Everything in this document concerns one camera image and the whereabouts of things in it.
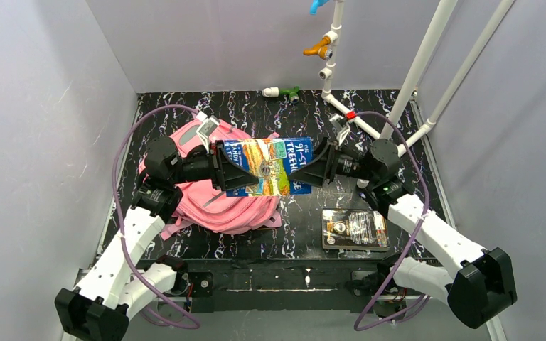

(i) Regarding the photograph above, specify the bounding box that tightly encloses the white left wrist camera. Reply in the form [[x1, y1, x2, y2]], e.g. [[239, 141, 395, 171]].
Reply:
[[196, 111, 220, 151]]

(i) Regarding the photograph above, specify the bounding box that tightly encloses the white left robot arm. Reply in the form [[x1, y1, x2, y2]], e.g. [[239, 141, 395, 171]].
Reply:
[[55, 136, 259, 340]]

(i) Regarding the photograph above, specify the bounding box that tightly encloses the green white pipe fitting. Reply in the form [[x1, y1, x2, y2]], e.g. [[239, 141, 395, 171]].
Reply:
[[262, 86, 300, 104]]

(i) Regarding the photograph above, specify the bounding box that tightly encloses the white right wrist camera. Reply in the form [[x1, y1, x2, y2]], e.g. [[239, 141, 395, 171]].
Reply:
[[329, 111, 357, 146]]

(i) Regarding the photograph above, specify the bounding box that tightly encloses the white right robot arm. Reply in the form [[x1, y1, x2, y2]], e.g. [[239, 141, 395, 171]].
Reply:
[[289, 139, 518, 329]]

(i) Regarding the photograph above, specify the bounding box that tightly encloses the blue treehouse book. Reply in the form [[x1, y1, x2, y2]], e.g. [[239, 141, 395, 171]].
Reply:
[[223, 137, 313, 197]]

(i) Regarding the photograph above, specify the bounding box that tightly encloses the black gold cover book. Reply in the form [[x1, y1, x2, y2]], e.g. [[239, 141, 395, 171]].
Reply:
[[321, 208, 390, 251]]

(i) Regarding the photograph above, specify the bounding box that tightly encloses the pink student backpack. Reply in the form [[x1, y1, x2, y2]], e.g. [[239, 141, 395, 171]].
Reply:
[[132, 119, 282, 239]]

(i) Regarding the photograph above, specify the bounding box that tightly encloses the white pvc pipe frame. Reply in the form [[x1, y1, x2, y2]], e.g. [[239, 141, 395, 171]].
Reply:
[[320, 1, 513, 144]]

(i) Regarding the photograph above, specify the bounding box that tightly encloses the aluminium rail frame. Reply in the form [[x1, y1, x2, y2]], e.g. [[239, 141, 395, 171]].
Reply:
[[60, 96, 508, 341]]

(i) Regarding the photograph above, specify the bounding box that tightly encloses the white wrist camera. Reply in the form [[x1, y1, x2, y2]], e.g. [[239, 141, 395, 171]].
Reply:
[[329, 111, 357, 146], [196, 111, 220, 151]]

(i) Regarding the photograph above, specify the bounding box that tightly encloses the orange tap handle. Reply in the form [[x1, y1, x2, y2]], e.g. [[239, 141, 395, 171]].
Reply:
[[303, 36, 333, 60]]

